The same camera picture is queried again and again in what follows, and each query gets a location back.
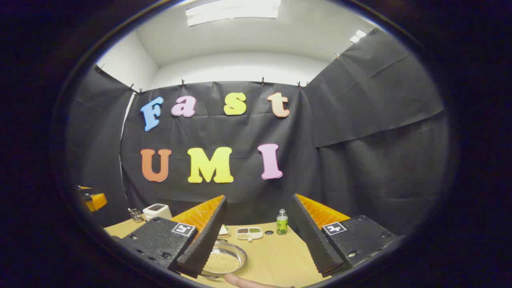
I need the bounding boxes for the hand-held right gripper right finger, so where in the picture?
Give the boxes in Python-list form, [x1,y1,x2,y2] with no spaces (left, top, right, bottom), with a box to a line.
[288,194,401,278]

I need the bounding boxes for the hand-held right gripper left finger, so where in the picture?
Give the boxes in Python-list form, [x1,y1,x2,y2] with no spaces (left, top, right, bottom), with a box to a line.
[118,195,228,279]

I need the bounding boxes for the white toaster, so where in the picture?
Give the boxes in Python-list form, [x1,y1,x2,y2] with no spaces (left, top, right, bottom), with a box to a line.
[143,203,173,221]

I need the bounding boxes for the large ceiling light panel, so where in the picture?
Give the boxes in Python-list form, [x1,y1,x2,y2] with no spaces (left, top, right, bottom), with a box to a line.
[186,0,281,27]

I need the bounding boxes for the green label bottle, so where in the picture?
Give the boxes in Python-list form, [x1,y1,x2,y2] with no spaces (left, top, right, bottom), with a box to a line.
[276,209,288,235]

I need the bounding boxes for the stainless steel pot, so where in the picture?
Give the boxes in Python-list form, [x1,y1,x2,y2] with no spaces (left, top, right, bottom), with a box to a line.
[200,239,248,279]

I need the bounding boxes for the pile of yellow soybeans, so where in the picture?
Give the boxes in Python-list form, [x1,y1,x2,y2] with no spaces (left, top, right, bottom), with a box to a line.
[204,252,240,274]

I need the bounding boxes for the white divided dish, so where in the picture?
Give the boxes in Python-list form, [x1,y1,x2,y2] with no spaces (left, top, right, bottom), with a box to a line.
[236,226,264,242]

